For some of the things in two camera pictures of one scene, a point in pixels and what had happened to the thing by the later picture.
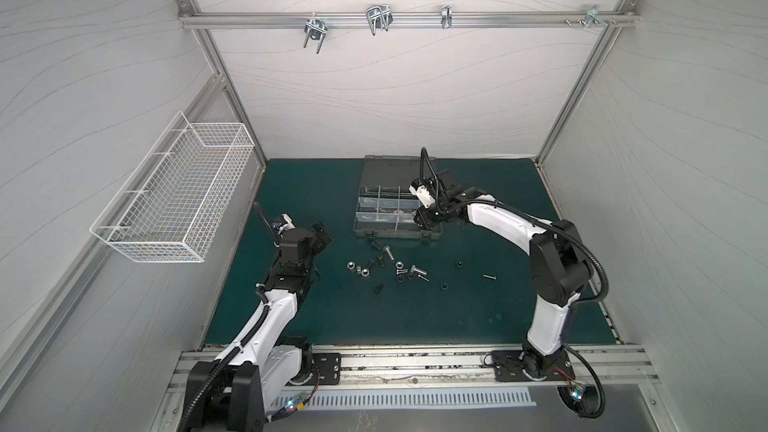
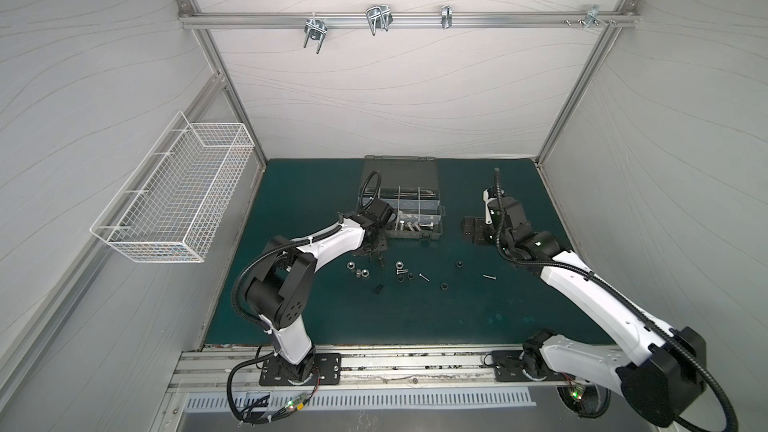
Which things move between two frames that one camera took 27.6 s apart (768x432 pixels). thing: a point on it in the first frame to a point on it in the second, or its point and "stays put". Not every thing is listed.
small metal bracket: [446, 16] stays put
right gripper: [429, 214] to [475, 227]
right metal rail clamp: [593, 17] stays put
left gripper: [317, 244] to [382, 243]
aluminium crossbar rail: [403, 20] stays put
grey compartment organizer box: [386, 206] stays put
